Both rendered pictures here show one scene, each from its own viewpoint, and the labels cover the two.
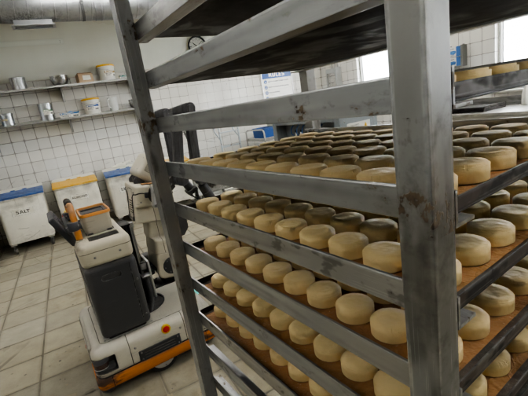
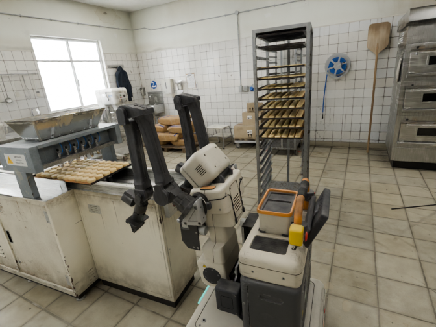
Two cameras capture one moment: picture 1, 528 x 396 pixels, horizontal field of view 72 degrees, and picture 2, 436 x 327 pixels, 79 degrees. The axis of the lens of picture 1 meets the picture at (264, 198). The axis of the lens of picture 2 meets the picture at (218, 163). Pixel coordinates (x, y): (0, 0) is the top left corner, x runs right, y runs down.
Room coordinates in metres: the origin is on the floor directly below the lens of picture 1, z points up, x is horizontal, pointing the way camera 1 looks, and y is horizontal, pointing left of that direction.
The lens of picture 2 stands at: (2.78, 1.67, 1.49)
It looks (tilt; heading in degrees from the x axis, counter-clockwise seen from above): 19 degrees down; 235
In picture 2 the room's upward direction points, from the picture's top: 5 degrees counter-clockwise
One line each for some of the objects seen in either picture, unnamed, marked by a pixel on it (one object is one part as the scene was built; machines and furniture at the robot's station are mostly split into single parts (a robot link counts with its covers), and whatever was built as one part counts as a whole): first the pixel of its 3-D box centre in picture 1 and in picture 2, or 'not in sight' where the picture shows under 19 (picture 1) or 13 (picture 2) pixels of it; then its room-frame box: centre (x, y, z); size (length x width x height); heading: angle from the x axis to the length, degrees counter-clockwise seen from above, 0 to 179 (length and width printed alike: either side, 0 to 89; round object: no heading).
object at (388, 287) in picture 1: (255, 232); not in sight; (0.54, 0.02, 1.14); 0.64 x 0.03 x 0.03; 33
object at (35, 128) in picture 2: not in sight; (61, 123); (2.60, -0.47, 1.25); 0.56 x 0.29 x 0.14; 31
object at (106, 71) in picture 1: (106, 73); not in sight; (5.55, 1.92, 2.09); 0.25 x 0.24 x 0.21; 27
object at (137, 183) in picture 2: (170, 143); (137, 156); (2.44, 0.55, 1.18); 0.11 x 0.06 x 0.43; 31
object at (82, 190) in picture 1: (80, 204); not in sight; (5.01, 2.53, 0.38); 0.64 x 0.54 x 0.77; 27
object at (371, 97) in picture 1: (235, 115); not in sight; (0.54, 0.02, 1.32); 0.64 x 0.03 x 0.03; 33
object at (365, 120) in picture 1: (322, 141); (71, 156); (2.60, -0.47, 1.01); 0.72 x 0.33 x 0.34; 31
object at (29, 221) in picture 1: (27, 217); not in sight; (4.72, 3.11, 0.38); 0.64 x 0.54 x 0.77; 29
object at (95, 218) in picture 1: (94, 218); (278, 211); (1.96, 0.94, 0.87); 0.23 x 0.15 x 0.11; 30
